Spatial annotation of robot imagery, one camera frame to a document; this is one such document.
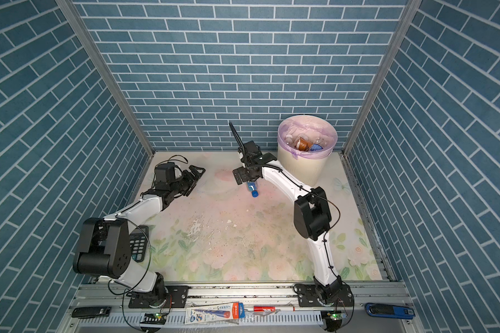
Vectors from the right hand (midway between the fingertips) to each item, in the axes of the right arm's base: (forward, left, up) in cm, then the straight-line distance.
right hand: (244, 170), depth 94 cm
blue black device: (-48, -55, -11) cm, 74 cm away
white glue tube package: (-53, +3, -13) cm, 55 cm away
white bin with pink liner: (0, -29, +4) cm, 29 cm away
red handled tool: (-50, -16, -14) cm, 54 cm away
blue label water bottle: (+9, -32, +8) cm, 34 cm away
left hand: (-5, +18, +2) cm, 19 cm away
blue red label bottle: (-1, -3, -11) cm, 11 cm away
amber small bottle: (+13, -26, +6) cm, 30 cm away
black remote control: (-56, +44, -10) cm, 72 cm away
